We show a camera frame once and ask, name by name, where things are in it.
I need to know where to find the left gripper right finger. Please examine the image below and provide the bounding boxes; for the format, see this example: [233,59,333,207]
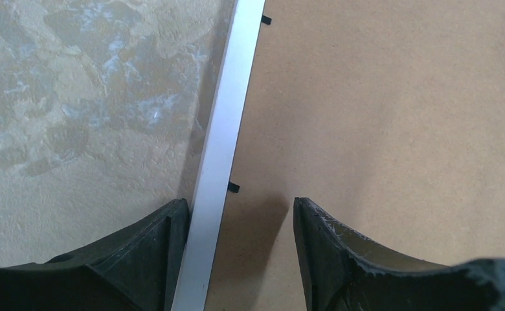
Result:
[293,198,450,310]

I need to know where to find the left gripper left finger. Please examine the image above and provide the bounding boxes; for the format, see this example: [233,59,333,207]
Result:
[8,199,190,310]

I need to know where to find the white picture frame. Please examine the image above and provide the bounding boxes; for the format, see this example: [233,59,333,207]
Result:
[174,1,505,310]

